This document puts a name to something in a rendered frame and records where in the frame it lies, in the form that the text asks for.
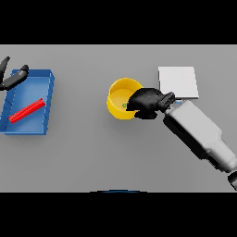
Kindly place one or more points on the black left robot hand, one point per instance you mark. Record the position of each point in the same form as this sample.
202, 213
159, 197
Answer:
12, 79

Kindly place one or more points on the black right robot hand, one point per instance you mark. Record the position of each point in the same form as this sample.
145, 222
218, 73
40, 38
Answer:
147, 100

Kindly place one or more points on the yellow bowl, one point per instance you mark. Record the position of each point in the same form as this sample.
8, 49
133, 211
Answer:
119, 98

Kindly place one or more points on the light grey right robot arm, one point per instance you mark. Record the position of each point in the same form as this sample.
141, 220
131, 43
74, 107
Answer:
197, 132

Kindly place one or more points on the green nut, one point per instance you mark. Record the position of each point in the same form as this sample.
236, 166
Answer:
124, 105

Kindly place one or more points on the red beaker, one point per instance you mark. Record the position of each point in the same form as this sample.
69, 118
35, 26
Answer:
26, 110

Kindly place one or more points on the pale square measuring scale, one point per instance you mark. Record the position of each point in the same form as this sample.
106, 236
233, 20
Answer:
178, 81

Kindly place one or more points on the blue tray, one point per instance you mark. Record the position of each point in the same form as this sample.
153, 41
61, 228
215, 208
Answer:
29, 102

